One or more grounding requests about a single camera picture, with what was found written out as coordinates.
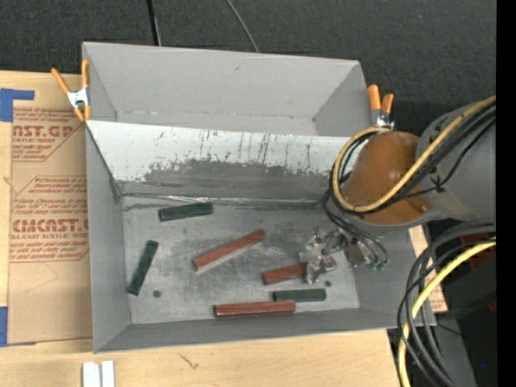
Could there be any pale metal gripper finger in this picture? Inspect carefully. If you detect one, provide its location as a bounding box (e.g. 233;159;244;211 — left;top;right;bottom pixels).
306;227;342;254
298;251;338;285

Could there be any dark green flat block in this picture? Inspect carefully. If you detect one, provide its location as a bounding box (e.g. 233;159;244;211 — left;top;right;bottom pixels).
127;239;160;297
272;288;327;303
158;202;214;223

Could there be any red-brown flat block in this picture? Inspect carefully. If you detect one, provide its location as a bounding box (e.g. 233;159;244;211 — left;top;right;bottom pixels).
213;300;298;318
262;262;310;286
192;229;268;273

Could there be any grey metal bin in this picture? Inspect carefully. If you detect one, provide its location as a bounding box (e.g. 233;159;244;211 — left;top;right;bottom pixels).
81;41;436;354

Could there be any brown cardboard board red print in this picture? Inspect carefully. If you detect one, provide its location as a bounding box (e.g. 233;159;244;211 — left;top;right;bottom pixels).
0;69;94;346

